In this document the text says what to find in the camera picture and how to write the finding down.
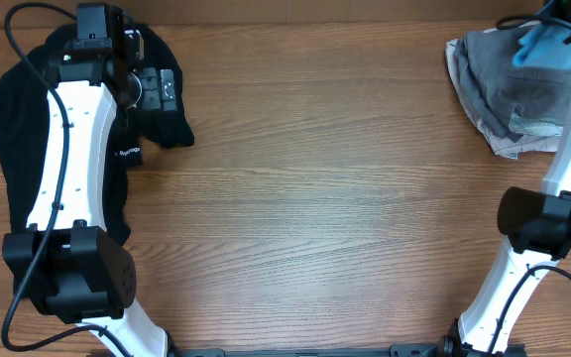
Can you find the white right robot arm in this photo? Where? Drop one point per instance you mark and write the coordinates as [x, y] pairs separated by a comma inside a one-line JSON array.
[[536, 236]]

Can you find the black t-shirt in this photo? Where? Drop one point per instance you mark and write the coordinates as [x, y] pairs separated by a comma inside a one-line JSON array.
[[24, 127]]

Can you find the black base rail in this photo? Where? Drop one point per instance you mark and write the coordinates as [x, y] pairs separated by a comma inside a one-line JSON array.
[[396, 350]]

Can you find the white folded garment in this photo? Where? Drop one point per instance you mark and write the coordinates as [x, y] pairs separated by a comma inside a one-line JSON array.
[[504, 147]]

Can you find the light blue t-shirt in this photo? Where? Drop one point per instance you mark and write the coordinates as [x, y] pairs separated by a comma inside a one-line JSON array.
[[544, 46]]

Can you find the grey folded shorts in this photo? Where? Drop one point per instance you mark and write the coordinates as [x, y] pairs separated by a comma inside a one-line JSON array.
[[511, 101]]

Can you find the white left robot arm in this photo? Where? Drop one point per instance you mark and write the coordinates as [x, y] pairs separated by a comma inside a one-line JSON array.
[[65, 262]]

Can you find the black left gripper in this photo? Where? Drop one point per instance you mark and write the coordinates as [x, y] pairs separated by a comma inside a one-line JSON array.
[[153, 101]]

